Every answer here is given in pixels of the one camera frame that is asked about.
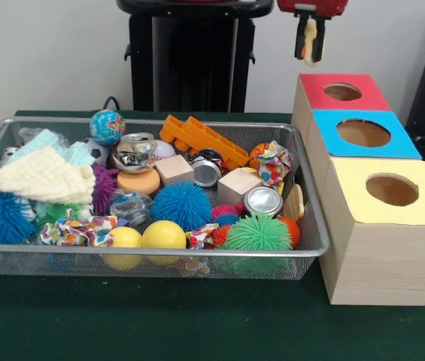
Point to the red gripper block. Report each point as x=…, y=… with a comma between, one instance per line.
x=332, y=5

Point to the pale yellow duck toy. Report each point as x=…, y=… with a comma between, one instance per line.
x=311, y=41

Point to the light blue cloth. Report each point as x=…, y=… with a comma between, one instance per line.
x=46, y=139

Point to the cream knitted cloth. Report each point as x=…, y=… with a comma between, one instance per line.
x=39, y=176

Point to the clear mesh bin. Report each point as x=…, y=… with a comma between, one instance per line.
x=302, y=259

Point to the wooden box with three holes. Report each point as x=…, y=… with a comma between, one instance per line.
x=381, y=263

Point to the orange plastic block tray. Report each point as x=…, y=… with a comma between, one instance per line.
x=204, y=141

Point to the silver drink can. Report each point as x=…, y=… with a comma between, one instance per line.
x=263, y=201

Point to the small globe ball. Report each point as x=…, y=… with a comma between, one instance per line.
x=107, y=127

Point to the small soccer ball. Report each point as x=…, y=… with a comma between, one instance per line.
x=97, y=150

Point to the yellow ball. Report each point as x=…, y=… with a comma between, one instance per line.
x=164, y=235

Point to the purple bumpy ball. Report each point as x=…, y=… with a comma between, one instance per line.
x=103, y=186

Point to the colourful patterned cloth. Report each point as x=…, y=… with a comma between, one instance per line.
x=76, y=231

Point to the green spiky toy with eyes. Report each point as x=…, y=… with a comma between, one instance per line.
x=58, y=212

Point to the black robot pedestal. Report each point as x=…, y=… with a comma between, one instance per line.
x=182, y=56

